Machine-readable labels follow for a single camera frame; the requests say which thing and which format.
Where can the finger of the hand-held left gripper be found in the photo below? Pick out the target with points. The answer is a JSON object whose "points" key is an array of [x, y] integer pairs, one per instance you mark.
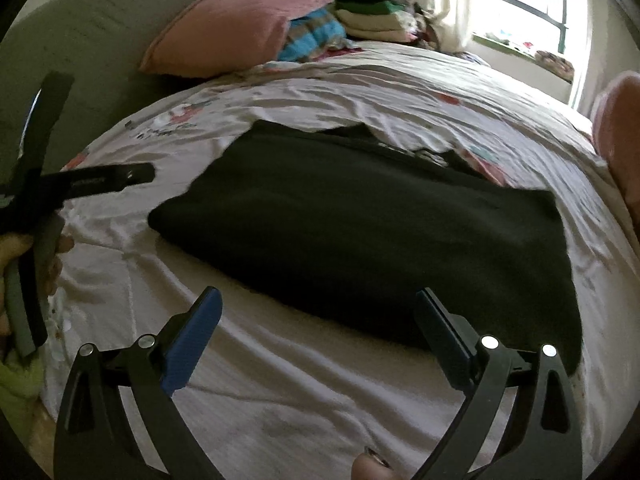
{"points": [[47, 120], [100, 180]]}

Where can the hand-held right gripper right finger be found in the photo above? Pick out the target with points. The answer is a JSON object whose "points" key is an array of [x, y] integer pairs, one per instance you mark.
{"points": [[442, 332]]}

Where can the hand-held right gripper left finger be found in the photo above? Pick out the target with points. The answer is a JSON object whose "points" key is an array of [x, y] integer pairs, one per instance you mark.
{"points": [[195, 340]]}

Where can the black printed t-shirt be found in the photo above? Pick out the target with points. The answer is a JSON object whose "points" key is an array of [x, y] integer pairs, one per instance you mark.
{"points": [[360, 230]]}

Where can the clothes on windowsill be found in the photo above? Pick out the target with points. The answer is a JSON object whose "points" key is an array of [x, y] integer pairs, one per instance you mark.
{"points": [[552, 62]]}

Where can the pile of folded clothes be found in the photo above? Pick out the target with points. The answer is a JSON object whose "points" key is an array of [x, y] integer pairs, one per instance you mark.
{"points": [[375, 17]]}

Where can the person's right hand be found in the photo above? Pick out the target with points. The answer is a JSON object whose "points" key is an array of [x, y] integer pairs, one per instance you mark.
{"points": [[372, 467]]}

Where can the grey quilted headboard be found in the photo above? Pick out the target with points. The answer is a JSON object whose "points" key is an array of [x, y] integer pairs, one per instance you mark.
{"points": [[85, 45]]}

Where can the green cloth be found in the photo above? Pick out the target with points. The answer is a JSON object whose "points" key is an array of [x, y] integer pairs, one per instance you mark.
{"points": [[20, 390]]}

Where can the pink pillow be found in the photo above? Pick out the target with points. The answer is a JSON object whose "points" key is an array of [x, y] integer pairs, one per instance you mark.
{"points": [[235, 25]]}

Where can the white printed bed sheet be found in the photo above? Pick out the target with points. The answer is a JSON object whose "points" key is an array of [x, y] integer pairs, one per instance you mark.
{"points": [[310, 90]]}

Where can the blue striped blanket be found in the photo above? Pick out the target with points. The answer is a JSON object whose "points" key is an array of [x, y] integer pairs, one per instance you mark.
{"points": [[315, 35]]}

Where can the white curtain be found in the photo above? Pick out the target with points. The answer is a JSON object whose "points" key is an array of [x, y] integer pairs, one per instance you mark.
{"points": [[447, 5]]}

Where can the window with dark frame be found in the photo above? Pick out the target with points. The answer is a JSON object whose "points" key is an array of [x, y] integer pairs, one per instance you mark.
{"points": [[530, 0]]}

